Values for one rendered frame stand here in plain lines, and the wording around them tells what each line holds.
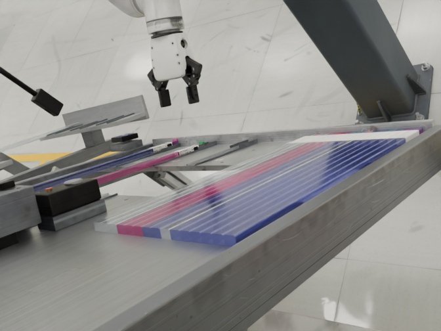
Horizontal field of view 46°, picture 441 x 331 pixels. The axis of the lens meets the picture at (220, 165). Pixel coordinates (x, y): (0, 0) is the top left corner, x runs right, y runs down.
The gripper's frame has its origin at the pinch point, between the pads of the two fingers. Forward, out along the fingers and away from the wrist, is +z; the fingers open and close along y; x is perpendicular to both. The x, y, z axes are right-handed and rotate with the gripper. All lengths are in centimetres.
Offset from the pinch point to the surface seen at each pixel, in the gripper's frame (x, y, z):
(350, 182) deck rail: 37, -60, 9
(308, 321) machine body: 17, -38, 40
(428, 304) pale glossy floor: -43, -37, 66
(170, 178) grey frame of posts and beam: -1.9, 10.0, 19.3
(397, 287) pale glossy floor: -45, -28, 63
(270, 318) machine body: 18, -30, 41
